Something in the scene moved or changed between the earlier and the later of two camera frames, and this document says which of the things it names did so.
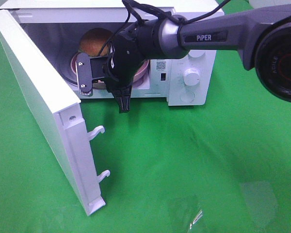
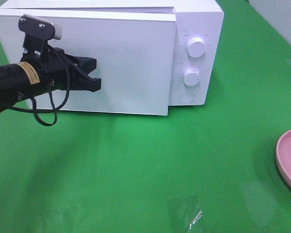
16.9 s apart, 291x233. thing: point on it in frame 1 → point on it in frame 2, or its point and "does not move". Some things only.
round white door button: (186, 96) does not move
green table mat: (233, 165) does not move
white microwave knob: (191, 76) does not move
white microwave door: (59, 109) → (135, 49)
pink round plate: (140, 67) → (288, 157)
